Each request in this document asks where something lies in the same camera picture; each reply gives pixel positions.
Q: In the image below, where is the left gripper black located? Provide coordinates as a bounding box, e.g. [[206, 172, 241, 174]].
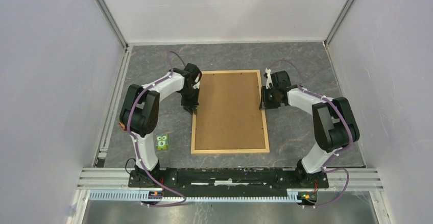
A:
[[180, 87, 200, 115]]

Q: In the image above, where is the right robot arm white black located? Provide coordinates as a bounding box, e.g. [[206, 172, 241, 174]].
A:
[[259, 68, 360, 187]]

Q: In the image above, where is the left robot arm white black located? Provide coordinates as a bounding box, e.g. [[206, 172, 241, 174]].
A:
[[119, 63, 202, 187]]

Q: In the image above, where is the green owl number toy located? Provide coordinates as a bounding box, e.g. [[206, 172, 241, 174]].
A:
[[156, 135, 169, 151]]

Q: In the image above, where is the red small toy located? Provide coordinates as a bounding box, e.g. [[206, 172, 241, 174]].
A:
[[118, 122, 127, 131]]

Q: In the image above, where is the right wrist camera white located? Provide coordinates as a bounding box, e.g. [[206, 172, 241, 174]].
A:
[[263, 68, 273, 89]]

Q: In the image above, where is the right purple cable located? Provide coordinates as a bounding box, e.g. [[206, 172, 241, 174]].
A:
[[268, 59, 354, 210]]

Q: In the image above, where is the toothed aluminium rail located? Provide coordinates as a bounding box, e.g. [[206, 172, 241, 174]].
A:
[[89, 190, 301, 204]]

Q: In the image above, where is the left aluminium corner post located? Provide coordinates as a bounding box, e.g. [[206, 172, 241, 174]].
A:
[[95, 0, 128, 48]]

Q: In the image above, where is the aluminium corner post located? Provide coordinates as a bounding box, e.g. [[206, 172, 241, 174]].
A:
[[323, 0, 356, 48], [95, 0, 128, 48]]

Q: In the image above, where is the right aluminium corner post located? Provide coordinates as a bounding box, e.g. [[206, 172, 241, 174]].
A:
[[323, 0, 356, 48]]

